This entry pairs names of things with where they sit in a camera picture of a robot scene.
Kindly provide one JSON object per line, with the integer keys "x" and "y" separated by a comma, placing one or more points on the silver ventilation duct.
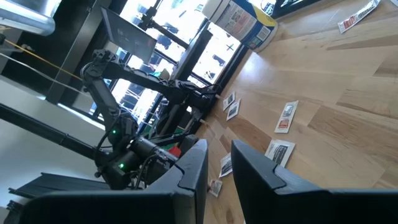
{"x": 25, "y": 15}

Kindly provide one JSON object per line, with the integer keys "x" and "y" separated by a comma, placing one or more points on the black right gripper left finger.
{"x": 174, "y": 205}

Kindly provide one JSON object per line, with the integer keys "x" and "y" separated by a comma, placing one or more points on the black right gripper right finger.
{"x": 280, "y": 202}

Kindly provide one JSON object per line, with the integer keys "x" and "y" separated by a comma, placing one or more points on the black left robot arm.
{"x": 104, "y": 96}

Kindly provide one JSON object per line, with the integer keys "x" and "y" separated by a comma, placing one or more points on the flat panel monitor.
{"x": 129, "y": 34}

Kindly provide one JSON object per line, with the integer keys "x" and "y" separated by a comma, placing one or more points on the white packet with black print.
{"x": 233, "y": 109}
{"x": 229, "y": 100}
{"x": 280, "y": 152}
{"x": 226, "y": 165}
{"x": 395, "y": 1}

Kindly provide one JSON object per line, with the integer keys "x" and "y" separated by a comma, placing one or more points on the white packet with red print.
{"x": 286, "y": 116}
{"x": 357, "y": 15}
{"x": 215, "y": 187}

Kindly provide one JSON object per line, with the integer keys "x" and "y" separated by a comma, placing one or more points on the red plastic mesh basket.
{"x": 175, "y": 151}

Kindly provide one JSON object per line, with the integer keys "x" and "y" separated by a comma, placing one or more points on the white wipes canister blue label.
{"x": 245, "y": 25}

